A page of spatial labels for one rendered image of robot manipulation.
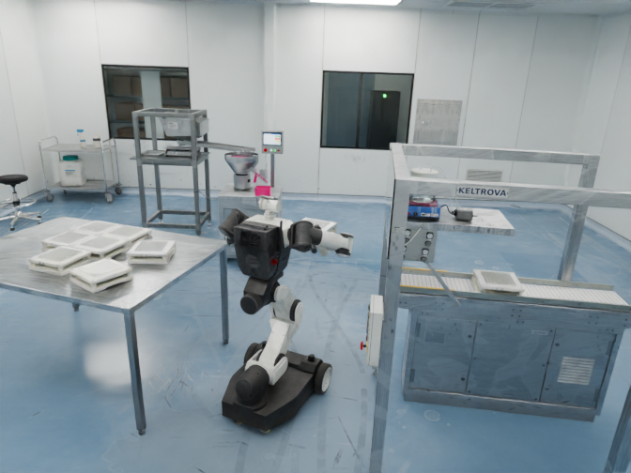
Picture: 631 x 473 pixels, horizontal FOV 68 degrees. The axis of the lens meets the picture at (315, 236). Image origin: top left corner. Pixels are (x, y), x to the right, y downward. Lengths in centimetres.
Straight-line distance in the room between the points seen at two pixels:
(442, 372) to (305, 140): 517
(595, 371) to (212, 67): 633
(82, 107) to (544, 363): 727
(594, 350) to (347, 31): 566
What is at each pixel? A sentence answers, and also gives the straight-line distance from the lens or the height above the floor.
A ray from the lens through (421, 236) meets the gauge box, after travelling 267.
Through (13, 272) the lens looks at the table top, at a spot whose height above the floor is 83.
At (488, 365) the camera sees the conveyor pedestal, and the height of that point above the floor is 33.
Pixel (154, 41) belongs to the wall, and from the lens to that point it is 794.
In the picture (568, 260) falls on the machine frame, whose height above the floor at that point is 97.
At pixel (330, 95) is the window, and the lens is 754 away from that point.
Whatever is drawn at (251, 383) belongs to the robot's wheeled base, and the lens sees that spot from 280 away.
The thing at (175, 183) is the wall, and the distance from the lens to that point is 809.
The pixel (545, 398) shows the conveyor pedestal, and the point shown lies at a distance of 340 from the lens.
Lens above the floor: 201
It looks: 19 degrees down
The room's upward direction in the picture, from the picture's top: 2 degrees clockwise
